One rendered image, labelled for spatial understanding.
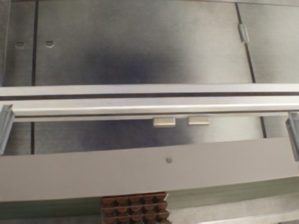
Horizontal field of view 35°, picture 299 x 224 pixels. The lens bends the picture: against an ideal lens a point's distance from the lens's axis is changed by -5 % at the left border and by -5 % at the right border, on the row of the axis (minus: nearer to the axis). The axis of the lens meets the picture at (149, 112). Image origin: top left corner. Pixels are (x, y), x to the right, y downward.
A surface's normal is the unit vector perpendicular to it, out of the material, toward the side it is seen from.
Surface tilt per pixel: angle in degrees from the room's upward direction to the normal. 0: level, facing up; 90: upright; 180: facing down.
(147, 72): 90
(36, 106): 90
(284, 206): 90
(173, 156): 90
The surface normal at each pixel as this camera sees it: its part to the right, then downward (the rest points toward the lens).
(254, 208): 0.14, -0.44
